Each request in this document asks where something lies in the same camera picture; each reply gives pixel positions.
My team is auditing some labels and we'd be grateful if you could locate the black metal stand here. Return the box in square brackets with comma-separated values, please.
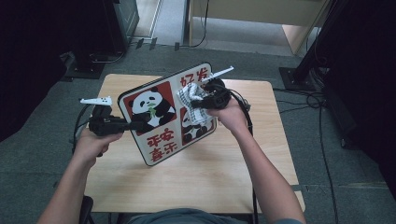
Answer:
[278, 0, 344, 91]

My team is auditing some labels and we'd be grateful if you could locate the black chair armrest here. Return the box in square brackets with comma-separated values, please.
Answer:
[78, 195, 94, 224]

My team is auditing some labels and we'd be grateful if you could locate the black hanging cable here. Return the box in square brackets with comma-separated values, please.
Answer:
[178, 0, 210, 49]

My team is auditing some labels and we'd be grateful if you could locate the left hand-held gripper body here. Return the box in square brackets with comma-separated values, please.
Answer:
[79, 96, 132, 138]

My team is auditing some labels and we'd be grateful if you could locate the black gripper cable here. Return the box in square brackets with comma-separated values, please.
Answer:
[228, 88, 260, 224]
[73, 104, 92, 153]

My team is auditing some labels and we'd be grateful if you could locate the black floor cable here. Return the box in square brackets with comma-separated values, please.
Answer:
[274, 87, 340, 224]

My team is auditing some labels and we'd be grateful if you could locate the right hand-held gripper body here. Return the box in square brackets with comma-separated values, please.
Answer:
[200, 65, 234, 110]

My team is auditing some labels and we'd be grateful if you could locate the person's blue-grey clothing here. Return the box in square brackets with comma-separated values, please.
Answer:
[125, 207, 251, 224]

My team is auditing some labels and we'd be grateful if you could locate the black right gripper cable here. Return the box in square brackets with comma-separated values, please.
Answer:
[228, 88, 260, 224]

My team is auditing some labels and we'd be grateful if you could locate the light wooden desk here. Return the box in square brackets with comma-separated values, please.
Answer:
[188, 0, 331, 55]

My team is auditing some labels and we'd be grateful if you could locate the black stand base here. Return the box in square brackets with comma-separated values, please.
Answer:
[64, 50, 106, 79]

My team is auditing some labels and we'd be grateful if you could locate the white grey patterned cloth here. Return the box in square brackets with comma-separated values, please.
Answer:
[177, 82, 216, 127]

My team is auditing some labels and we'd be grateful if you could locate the black cabinet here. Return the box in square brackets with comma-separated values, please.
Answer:
[102, 0, 140, 54]

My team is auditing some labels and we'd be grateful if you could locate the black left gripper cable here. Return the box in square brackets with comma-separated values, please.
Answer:
[73, 104, 92, 153]

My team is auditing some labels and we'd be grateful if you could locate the person's right hand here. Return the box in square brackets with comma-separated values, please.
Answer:
[206, 97, 250, 133]

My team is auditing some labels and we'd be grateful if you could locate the panda picture board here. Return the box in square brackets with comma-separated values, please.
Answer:
[117, 62, 218, 167]

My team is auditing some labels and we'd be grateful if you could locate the person's left hand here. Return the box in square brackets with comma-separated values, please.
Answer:
[73, 130, 124, 166]

